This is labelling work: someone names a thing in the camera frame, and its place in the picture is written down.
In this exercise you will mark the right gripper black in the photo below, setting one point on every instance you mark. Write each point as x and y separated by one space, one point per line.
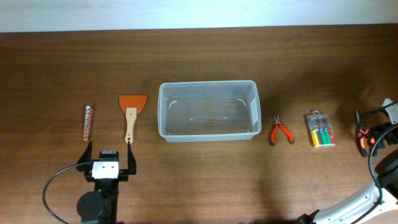
376 130

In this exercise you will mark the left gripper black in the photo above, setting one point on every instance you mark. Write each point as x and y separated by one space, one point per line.
124 175

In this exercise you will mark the orange black long-nose pliers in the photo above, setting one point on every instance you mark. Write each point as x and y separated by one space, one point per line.
363 136

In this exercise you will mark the screwdriver set clear case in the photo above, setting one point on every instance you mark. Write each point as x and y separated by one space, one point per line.
321 129

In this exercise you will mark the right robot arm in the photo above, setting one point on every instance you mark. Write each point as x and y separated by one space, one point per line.
378 197

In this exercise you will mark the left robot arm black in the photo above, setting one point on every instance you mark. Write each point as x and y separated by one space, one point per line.
101 204

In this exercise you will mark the clear plastic container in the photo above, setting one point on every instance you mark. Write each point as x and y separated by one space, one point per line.
209 111

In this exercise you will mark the socket bit rail orange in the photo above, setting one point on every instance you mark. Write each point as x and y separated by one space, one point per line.
87 123

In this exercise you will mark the orange scraper wooden handle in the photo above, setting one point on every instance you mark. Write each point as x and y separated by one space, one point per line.
131 106

